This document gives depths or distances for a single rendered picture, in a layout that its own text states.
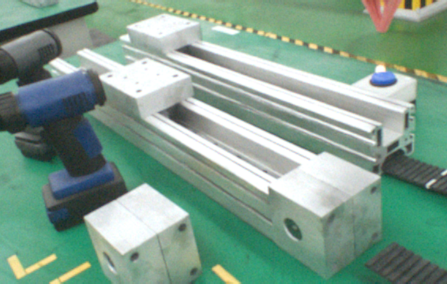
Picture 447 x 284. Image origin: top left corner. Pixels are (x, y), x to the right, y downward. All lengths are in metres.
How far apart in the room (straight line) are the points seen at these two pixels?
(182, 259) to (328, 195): 0.19
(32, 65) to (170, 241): 0.50
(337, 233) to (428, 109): 0.43
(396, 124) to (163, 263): 0.41
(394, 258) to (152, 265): 0.27
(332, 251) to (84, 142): 0.38
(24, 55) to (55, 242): 0.35
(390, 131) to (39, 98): 0.51
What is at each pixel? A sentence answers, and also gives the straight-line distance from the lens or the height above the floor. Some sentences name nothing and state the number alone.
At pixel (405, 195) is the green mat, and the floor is 0.78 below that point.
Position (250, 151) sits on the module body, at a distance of 0.76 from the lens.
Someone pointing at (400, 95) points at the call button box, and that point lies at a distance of 0.92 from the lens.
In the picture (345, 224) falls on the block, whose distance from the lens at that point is 0.61.
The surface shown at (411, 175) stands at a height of 0.79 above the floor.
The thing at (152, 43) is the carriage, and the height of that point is 0.88.
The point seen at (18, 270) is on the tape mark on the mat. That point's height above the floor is 0.78.
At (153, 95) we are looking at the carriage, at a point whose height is 0.90.
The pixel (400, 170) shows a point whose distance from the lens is 0.79.
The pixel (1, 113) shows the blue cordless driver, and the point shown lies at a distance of 0.73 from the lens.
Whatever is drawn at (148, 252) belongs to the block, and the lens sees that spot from 0.59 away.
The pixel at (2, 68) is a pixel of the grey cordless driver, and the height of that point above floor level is 0.97.
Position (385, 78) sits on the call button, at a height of 0.85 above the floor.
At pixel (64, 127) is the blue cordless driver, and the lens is 0.75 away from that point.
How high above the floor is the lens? 1.23
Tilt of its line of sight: 29 degrees down
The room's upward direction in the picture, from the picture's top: 10 degrees counter-clockwise
